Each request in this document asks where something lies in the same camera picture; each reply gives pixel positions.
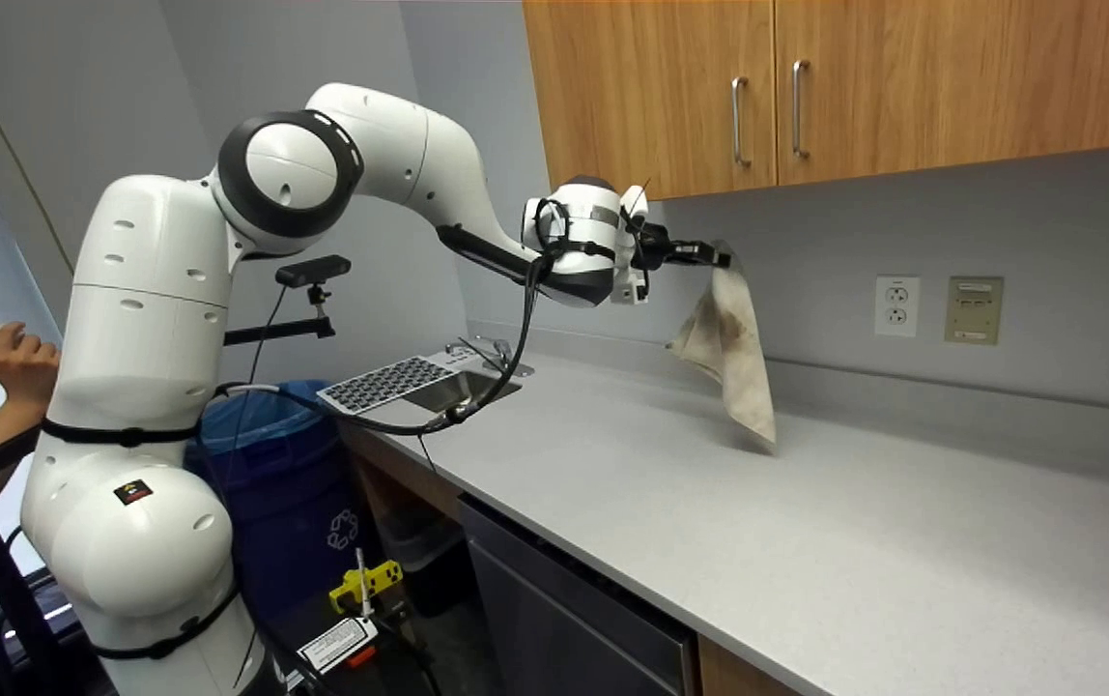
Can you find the yellow tool on floor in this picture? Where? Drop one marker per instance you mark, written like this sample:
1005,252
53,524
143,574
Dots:
361,584

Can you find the wooden wall cabinet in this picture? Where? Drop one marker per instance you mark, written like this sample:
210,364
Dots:
696,97

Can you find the person's hand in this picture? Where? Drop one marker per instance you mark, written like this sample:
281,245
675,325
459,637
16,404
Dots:
29,364

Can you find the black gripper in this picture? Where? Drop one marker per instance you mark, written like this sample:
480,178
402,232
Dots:
656,251

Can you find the beige wall plate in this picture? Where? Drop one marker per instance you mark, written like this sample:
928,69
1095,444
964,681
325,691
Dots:
974,306

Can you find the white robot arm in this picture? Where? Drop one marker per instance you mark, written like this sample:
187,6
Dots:
143,547

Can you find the beige stained cloth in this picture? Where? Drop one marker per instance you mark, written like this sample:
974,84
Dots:
722,339

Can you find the white wall power outlet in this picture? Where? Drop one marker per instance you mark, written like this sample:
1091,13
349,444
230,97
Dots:
897,306

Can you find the black camera on stand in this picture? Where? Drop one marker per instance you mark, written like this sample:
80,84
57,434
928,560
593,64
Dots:
311,281

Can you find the blue recycling bin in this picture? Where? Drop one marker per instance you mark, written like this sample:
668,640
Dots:
281,471

